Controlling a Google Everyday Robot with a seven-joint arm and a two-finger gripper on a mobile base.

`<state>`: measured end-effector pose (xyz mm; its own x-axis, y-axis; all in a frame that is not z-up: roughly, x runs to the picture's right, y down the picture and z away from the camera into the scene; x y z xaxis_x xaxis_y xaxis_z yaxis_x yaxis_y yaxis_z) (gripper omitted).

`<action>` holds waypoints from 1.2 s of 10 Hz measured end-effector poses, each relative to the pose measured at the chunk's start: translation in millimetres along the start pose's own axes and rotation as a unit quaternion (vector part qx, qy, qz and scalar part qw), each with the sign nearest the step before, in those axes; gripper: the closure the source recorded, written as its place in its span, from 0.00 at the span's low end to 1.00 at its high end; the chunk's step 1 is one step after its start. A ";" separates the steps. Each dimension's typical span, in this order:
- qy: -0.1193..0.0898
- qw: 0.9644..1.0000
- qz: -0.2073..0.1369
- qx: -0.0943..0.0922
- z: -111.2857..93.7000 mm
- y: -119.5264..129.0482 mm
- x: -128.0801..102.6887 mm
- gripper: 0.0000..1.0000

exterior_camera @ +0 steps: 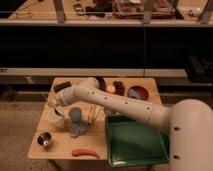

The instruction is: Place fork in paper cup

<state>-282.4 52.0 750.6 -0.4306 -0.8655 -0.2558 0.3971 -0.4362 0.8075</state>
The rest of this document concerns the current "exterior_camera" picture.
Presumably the dark-handled fork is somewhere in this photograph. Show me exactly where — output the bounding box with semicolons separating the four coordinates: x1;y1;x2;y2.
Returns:
54;108;64;117

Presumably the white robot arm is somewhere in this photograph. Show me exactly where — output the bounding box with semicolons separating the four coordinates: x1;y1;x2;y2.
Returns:
51;77;213;171

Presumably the white paper cup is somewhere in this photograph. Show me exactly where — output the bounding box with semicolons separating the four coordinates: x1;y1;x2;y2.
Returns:
48;109;66;129

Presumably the grey blue cup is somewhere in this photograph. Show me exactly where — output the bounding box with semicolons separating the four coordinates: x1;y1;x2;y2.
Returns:
68;107;82;123

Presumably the wooden table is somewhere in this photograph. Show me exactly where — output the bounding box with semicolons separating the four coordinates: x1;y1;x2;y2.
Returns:
28;77;161;161

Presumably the small metal bowl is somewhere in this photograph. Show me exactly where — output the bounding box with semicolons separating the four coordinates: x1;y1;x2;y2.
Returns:
37;132;53;148

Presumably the yellow banana toy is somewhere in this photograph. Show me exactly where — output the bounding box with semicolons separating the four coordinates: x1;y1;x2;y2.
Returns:
87;105;102;125

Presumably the dark red plate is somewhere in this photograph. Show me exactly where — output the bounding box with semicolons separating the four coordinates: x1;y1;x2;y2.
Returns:
95;76;106;91

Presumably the small dark metal object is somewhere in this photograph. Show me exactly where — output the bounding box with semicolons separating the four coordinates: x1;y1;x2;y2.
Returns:
104;107;113;116

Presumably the orange sausage toy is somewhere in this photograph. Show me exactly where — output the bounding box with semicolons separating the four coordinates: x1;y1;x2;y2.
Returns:
71;149;100;159

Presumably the orange fruit toy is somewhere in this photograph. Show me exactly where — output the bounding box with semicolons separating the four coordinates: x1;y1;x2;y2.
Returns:
106;85;116;93

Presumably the dark grapes toy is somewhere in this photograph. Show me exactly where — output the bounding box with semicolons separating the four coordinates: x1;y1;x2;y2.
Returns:
113;81;125;96

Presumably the red brown bowl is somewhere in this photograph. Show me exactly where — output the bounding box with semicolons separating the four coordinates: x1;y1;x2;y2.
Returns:
128;86;149;101

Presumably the green plastic tray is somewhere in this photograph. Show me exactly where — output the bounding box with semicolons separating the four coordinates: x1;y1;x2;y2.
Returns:
105;116;169;168

